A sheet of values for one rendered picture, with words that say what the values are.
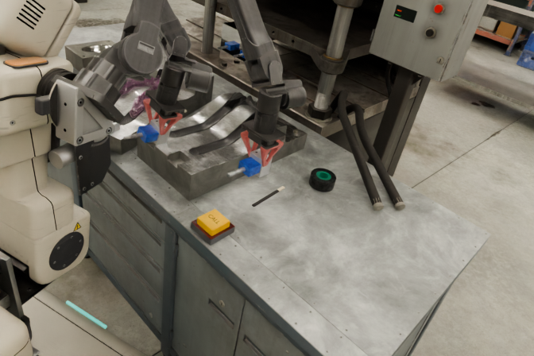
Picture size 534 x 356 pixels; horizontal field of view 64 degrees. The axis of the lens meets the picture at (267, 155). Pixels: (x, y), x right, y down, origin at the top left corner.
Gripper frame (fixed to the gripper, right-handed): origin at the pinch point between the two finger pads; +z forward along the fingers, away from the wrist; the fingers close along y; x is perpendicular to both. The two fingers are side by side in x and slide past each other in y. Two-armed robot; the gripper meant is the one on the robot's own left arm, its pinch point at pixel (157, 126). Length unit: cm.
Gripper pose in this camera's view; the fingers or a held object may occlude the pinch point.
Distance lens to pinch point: 125.8
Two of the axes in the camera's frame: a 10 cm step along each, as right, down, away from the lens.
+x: -6.4, 2.0, -7.5
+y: -6.8, -6.0, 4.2
